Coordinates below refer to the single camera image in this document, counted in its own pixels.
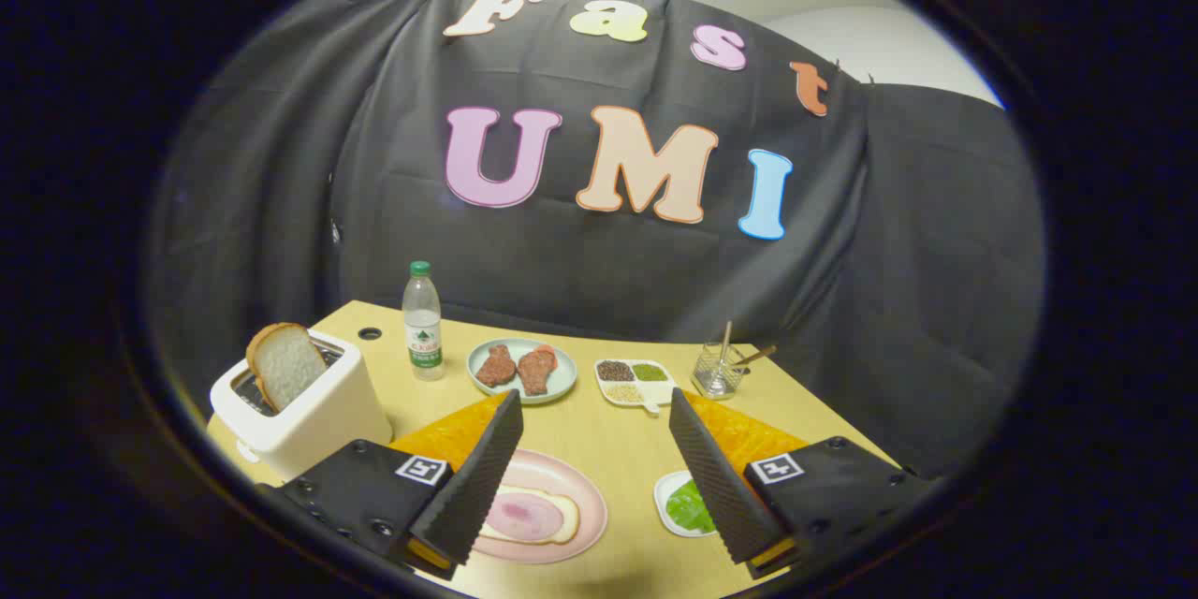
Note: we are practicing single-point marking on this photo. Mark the light blue plate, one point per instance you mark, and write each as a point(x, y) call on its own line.
point(564, 376)

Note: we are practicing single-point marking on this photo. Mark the pink plate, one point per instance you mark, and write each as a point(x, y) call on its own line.
point(582, 487)

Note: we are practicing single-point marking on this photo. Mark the green lettuce leaf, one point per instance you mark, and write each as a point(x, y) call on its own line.
point(688, 507)

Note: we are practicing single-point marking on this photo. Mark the black backdrop cloth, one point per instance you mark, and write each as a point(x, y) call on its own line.
point(599, 281)

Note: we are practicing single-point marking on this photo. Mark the toast slice on plate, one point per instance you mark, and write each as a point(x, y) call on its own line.
point(571, 520)

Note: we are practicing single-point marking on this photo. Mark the small white dish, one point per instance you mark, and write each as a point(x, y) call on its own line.
point(665, 491)

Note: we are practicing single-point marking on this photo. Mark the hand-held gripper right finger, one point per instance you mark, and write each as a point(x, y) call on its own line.
point(716, 477)

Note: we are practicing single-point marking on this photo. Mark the clear glass cup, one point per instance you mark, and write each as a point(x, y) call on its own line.
point(716, 379)

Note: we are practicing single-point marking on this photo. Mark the pink ham slice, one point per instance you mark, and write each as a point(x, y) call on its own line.
point(524, 515)

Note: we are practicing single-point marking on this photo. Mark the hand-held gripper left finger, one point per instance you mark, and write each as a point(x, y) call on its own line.
point(477, 477)

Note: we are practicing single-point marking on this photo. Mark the brown meat piece red tip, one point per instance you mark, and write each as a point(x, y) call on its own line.
point(536, 371)

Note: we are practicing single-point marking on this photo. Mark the clear water bottle green cap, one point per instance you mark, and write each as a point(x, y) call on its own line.
point(423, 328)

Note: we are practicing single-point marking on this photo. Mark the brown-crust bread slice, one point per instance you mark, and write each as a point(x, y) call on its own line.
point(285, 365)

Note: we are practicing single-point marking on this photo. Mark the white divided condiment dish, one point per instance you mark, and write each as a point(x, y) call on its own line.
point(636, 386)

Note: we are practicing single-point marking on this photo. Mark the wooden stick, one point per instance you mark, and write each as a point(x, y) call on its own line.
point(725, 337)
point(758, 356)

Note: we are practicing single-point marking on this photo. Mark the white toaster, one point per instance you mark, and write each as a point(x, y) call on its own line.
point(318, 421)

